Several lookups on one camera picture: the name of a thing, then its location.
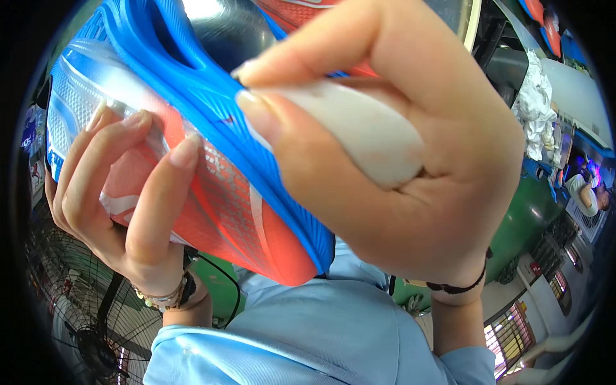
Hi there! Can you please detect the person's left hand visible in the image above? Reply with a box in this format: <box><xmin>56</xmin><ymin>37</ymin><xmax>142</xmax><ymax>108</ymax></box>
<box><xmin>45</xmin><ymin>98</ymin><xmax>203</xmax><ymax>297</ymax></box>

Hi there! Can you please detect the barred window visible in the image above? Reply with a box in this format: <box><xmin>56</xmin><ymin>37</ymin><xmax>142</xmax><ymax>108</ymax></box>
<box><xmin>483</xmin><ymin>301</ymin><xmax>538</xmax><ymax>381</ymax></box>

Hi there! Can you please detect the person's body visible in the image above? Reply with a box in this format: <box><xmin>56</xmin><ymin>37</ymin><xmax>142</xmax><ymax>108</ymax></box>
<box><xmin>143</xmin><ymin>238</ymin><xmax>497</xmax><ymax>385</ymax></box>

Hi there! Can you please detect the black machine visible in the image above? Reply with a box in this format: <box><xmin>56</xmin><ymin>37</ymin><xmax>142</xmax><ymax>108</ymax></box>
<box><xmin>474</xmin><ymin>0</ymin><xmax>530</xmax><ymax>107</ymax></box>

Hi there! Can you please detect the black crate rack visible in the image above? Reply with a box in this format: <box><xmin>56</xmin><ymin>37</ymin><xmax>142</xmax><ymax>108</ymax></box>
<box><xmin>529</xmin><ymin>212</ymin><xmax>586</xmax><ymax>276</ymax></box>

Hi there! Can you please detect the row of orange blue sneakers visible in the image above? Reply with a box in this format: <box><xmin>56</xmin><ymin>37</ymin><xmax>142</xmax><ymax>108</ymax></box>
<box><xmin>519</xmin><ymin>0</ymin><xmax>565</xmax><ymax>59</ymax></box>

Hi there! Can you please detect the black string bracelet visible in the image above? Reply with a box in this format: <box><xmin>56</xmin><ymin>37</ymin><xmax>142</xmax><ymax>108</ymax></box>
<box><xmin>426</xmin><ymin>247</ymin><xmax>494</xmax><ymax>295</ymax></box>

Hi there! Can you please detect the heap of white crumpled paper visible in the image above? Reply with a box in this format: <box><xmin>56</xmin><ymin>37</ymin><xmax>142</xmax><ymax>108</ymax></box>
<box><xmin>511</xmin><ymin>49</ymin><xmax>560</xmax><ymax>162</ymax></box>

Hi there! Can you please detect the black cable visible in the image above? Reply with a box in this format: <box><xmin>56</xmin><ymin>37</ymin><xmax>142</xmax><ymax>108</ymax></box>
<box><xmin>185</xmin><ymin>247</ymin><xmax>242</xmax><ymax>331</ymax></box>

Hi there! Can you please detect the person's right hand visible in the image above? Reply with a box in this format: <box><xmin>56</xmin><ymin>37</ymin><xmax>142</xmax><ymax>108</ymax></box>
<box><xmin>230</xmin><ymin>0</ymin><xmax>526</xmax><ymax>289</ymax></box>

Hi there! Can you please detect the white eraser block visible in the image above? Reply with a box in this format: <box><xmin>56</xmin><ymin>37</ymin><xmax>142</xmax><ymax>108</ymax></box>
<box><xmin>249</xmin><ymin>79</ymin><xmax>427</xmax><ymax>191</ymax></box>

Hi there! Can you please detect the blue sole orange sneaker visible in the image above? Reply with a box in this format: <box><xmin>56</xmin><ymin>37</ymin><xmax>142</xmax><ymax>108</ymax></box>
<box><xmin>46</xmin><ymin>0</ymin><xmax>336</xmax><ymax>287</ymax></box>

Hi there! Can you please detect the green tank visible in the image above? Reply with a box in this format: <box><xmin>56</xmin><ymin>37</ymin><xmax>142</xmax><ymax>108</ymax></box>
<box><xmin>483</xmin><ymin>172</ymin><xmax>565</xmax><ymax>286</ymax></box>

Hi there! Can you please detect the black standing fan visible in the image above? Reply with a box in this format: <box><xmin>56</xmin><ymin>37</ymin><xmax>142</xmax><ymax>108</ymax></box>
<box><xmin>26</xmin><ymin>225</ymin><xmax>165</xmax><ymax>385</ymax></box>

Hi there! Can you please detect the beaded bracelet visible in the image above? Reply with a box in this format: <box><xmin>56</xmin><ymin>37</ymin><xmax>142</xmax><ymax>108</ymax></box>
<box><xmin>131</xmin><ymin>270</ymin><xmax>198</xmax><ymax>312</ymax></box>

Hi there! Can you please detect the grey metal dome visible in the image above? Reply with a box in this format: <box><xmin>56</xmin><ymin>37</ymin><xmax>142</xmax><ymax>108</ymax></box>
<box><xmin>182</xmin><ymin>0</ymin><xmax>278</xmax><ymax>74</ymax></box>

